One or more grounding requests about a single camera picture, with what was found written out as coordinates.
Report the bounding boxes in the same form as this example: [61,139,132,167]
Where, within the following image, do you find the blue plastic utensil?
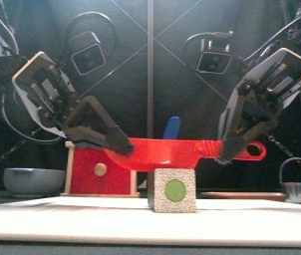
[161,116,181,140]

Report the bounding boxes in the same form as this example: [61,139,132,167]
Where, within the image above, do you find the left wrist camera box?
[65,30,108,77]

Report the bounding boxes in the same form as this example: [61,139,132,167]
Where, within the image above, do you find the thin white cord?
[0,0,203,176]
[109,0,228,102]

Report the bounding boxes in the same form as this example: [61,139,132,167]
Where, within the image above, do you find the pale blue bowl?
[1,167,66,197]

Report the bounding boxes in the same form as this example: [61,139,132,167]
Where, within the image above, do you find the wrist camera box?
[65,30,108,77]
[195,38,234,75]

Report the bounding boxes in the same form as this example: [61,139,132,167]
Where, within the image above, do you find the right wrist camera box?
[195,38,234,75]

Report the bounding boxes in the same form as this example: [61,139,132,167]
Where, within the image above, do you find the dark vertical frame pole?
[147,0,153,139]

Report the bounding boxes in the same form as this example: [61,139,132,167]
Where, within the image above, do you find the wooden toy box red front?
[60,140,140,198]

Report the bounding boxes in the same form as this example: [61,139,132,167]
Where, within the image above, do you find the toy sushi roll green centre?
[147,167,198,214]

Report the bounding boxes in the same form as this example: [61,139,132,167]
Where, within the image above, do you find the white cutting board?
[0,195,301,249]

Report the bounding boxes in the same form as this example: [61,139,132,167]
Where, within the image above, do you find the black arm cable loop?
[0,89,66,144]

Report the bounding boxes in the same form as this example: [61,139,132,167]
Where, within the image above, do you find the red plastic toy knife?
[104,137,267,172]

